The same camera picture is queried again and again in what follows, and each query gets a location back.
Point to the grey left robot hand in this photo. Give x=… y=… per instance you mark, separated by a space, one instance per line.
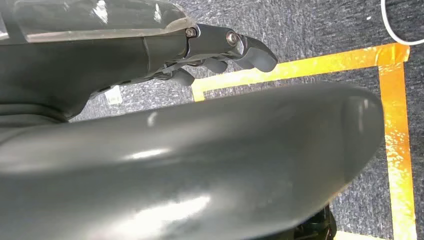
x=82 y=63

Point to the white paper scrap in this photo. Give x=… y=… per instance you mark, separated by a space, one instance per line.
x=113 y=95

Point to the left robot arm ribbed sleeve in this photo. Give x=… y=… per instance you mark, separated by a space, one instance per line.
x=23 y=114

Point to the smooth grey robot body shell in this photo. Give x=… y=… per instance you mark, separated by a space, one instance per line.
x=198 y=159

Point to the orange floor tape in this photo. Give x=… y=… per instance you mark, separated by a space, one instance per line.
x=396 y=132

